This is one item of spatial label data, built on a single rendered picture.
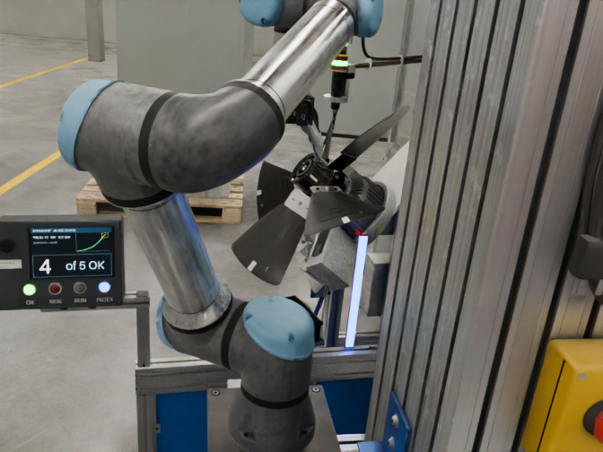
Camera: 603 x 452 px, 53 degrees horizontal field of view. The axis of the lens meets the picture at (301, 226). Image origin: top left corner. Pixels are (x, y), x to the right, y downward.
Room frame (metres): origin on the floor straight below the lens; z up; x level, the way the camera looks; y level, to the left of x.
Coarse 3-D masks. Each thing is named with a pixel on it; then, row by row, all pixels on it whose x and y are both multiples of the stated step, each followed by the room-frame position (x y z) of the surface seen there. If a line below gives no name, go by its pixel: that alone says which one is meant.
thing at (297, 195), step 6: (294, 192) 1.78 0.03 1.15; (300, 192) 1.78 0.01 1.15; (288, 198) 1.77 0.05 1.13; (294, 198) 1.77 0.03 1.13; (300, 198) 1.77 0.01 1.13; (306, 198) 1.77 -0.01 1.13; (288, 204) 1.76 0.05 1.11; (294, 204) 1.76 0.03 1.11; (306, 204) 1.76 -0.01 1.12; (294, 210) 1.75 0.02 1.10; (300, 210) 1.75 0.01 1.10; (306, 210) 1.75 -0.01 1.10; (306, 216) 1.74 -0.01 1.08
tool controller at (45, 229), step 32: (0, 224) 1.13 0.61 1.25; (32, 224) 1.15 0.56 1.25; (64, 224) 1.16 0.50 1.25; (96, 224) 1.18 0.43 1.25; (0, 256) 1.12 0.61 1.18; (64, 256) 1.14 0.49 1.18; (96, 256) 1.16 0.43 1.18; (0, 288) 1.10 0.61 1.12; (64, 288) 1.13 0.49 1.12; (96, 288) 1.14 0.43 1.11
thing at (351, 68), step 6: (348, 66) 1.73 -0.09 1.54; (354, 66) 1.75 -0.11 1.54; (348, 72) 1.73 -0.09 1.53; (348, 78) 1.72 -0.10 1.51; (348, 84) 1.73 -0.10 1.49; (348, 90) 1.74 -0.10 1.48; (324, 96) 1.71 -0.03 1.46; (330, 96) 1.71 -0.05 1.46; (342, 96) 1.72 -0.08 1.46; (336, 102) 1.69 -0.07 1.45; (342, 102) 1.69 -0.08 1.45
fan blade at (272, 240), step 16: (288, 208) 1.75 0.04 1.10; (256, 224) 1.76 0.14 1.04; (272, 224) 1.74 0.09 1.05; (288, 224) 1.73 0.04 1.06; (304, 224) 1.72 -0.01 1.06; (240, 240) 1.75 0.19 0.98; (256, 240) 1.72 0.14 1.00; (272, 240) 1.71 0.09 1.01; (288, 240) 1.70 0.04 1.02; (240, 256) 1.71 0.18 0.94; (256, 256) 1.69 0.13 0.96; (272, 256) 1.68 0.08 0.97; (288, 256) 1.67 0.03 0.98; (256, 272) 1.66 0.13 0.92; (272, 272) 1.64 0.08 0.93
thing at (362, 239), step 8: (360, 240) 1.38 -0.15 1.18; (360, 248) 1.38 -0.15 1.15; (360, 256) 1.38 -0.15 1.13; (360, 264) 1.38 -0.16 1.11; (360, 272) 1.38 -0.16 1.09; (360, 280) 1.38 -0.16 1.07; (360, 288) 1.38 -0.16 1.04; (352, 296) 1.38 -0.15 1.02; (352, 304) 1.38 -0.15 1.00; (352, 312) 1.38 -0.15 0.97; (352, 320) 1.38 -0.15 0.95; (352, 328) 1.38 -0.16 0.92; (352, 336) 1.38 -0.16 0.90; (352, 344) 1.38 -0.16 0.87
